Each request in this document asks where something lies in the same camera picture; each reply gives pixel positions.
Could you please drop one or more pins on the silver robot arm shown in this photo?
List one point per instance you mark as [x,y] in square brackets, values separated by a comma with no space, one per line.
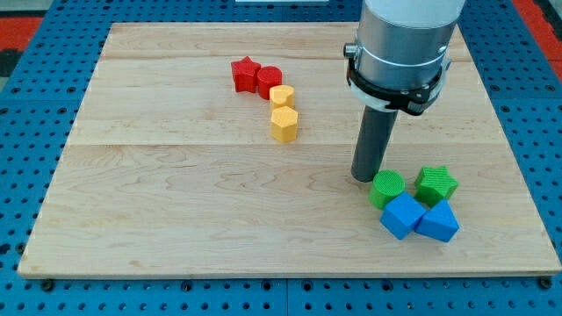
[397,61]

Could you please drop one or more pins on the yellow hexagon block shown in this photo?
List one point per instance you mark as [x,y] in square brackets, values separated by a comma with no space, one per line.
[284,124]

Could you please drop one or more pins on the wooden board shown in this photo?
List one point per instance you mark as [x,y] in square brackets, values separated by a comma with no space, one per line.
[169,173]

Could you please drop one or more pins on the red cylinder block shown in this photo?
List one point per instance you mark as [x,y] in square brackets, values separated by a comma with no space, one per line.
[267,78]

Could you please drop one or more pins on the red star block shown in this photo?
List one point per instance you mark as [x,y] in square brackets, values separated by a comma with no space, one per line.
[244,72]

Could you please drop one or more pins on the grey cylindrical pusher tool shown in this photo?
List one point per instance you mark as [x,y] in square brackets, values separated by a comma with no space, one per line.
[373,137]

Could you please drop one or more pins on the green cylinder block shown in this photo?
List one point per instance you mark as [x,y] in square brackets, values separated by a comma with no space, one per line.
[386,185]

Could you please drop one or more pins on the blue cube block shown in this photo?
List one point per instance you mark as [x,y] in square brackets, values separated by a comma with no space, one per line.
[402,215]

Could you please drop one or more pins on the green star block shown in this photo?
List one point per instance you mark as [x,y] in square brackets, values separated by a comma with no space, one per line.
[434,184]

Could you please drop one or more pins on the blue triangle block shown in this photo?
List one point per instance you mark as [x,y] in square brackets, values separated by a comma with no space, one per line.
[439,222]

